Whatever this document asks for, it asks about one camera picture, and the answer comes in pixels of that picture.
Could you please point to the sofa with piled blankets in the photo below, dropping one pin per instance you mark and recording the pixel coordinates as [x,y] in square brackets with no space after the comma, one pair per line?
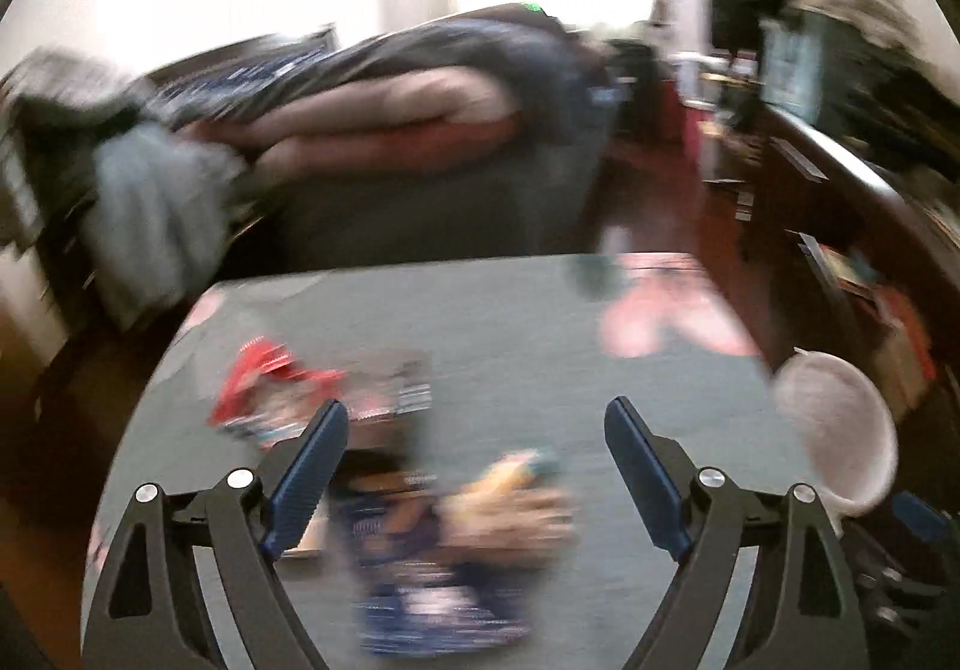
[420,197]

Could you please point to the yellow-brown wrapper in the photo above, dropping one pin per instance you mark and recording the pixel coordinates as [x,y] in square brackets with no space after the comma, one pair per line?
[510,494]

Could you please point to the red foil wrapper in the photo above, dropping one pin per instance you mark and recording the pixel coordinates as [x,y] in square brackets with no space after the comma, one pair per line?
[259,370]

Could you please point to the light blue garment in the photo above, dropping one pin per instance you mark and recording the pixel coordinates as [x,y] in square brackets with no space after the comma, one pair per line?
[157,205]

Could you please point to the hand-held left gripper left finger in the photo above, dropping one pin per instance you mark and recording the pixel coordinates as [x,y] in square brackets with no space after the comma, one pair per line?
[309,479]

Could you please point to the dark wooden dresser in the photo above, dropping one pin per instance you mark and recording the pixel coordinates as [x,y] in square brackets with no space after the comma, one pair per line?
[847,220]

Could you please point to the blue plastic wrapper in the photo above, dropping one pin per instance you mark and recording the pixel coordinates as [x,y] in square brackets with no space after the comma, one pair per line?
[420,565]

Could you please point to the folded pink quilt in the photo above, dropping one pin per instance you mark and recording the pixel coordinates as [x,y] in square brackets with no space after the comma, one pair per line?
[390,115]

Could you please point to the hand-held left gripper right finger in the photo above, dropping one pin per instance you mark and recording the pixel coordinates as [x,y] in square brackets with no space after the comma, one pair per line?
[646,479]

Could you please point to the teal white wrapper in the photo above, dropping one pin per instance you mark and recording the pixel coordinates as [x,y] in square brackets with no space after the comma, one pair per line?
[262,431]

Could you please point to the floral grey tablecloth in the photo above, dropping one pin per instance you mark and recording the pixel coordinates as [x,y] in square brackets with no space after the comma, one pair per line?
[510,362]

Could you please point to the blue duvet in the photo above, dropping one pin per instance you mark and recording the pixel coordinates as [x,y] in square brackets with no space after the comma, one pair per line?
[480,54]

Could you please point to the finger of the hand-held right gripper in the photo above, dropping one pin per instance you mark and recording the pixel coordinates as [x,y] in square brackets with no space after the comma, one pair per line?
[896,587]

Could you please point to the black suitcase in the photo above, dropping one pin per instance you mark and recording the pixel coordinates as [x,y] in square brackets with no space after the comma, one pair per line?
[637,92]

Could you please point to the dark printed packet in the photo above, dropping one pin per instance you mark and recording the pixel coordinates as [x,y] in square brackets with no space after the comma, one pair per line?
[397,381]

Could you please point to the grey fleece blanket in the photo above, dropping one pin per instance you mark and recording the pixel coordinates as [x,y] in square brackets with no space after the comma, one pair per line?
[52,92]

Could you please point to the dark folded clothes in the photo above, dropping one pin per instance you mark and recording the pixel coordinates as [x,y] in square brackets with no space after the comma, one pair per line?
[889,96]

